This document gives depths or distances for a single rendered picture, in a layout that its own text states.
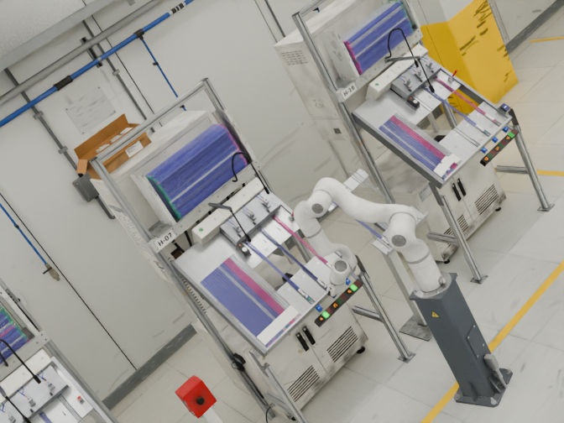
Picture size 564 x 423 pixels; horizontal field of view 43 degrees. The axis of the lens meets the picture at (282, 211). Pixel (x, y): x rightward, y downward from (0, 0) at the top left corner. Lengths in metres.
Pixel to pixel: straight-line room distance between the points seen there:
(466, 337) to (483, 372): 0.24
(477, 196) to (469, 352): 1.57
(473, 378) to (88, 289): 2.80
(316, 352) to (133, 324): 1.72
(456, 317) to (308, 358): 1.06
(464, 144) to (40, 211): 2.81
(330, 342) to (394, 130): 1.32
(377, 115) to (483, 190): 0.99
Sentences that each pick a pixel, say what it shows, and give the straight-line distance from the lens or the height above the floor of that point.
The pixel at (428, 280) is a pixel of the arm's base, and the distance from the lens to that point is 3.45.
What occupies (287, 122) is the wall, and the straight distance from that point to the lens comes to 5.92.
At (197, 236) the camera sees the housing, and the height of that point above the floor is 1.25.
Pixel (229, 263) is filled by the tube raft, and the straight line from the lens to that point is 3.87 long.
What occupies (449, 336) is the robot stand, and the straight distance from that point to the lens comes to 3.63.
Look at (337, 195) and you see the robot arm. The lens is 3.33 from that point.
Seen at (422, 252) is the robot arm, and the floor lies 0.92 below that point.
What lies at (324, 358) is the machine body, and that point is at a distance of 4.33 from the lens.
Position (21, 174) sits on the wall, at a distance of 5.09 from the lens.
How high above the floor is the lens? 2.69
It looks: 24 degrees down
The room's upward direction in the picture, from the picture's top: 30 degrees counter-clockwise
